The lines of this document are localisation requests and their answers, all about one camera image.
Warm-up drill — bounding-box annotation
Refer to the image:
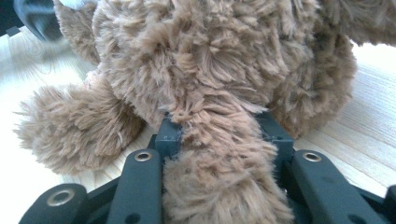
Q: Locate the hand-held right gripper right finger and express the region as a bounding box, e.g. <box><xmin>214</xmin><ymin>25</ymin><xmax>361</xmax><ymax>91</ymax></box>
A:
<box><xmin>255</xmin><ymin>111</ymin><xmax>295</xmax><ymax>185</ymax></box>

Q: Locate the brown plush toy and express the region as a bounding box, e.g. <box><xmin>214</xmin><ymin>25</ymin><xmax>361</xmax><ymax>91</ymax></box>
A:
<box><xmin>13</xmin><ymin>0</ymin><xmax>396</xmax><ymax>224</ymax></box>

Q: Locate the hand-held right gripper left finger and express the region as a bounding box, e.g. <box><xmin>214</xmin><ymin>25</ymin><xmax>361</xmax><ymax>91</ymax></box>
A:
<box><xmin>154</xmin><ymin>115</ymin><xmax>184</xmax><ymax>160</ymax></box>

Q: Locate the dark blurred object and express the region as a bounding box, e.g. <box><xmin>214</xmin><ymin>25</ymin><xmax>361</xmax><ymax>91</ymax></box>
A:
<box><xmin>0</xmin><ymin>0</ymin><xmax>64</xmax><ymax>43</ymax></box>

